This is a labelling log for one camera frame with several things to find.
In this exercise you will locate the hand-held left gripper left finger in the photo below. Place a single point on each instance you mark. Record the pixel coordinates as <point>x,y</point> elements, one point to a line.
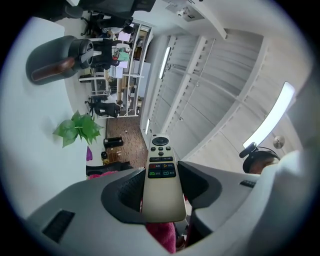
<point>87,200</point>

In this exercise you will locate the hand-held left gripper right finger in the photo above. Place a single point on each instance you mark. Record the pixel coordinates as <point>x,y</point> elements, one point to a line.
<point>237,207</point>

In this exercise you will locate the beige remote control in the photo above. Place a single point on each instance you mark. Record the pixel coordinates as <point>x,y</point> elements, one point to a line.
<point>162,195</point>

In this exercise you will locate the magenta cloth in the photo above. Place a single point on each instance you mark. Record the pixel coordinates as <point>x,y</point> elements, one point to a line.
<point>162,237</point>

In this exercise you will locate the purple object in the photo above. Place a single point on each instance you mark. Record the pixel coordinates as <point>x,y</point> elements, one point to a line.
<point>89,154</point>

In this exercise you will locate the black box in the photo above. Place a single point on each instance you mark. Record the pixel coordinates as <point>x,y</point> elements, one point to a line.
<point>113,142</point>

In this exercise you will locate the green leafy plant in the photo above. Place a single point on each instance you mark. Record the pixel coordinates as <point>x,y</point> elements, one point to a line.
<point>77,127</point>

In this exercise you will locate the round ceiling fixture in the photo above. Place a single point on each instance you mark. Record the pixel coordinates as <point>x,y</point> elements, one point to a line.
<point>279,141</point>

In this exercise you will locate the black office chair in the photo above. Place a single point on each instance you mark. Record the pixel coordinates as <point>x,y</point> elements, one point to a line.
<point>106,108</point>

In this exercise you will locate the long ceiling light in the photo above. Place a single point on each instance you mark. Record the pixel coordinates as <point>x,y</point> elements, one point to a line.
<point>272,112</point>
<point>147,126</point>
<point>165,62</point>

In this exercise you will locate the white metal shelf rack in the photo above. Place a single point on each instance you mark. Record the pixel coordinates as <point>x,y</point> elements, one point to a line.
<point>135,75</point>

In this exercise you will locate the dark grey thermos jug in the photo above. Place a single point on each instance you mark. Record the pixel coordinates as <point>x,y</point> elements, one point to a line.
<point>57,57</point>

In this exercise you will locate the white ceiling unit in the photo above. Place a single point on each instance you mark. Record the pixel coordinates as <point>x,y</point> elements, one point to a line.
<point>186,11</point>

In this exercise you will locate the black head-worn camera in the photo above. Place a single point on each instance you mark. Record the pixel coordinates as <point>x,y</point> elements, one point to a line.
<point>248,150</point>

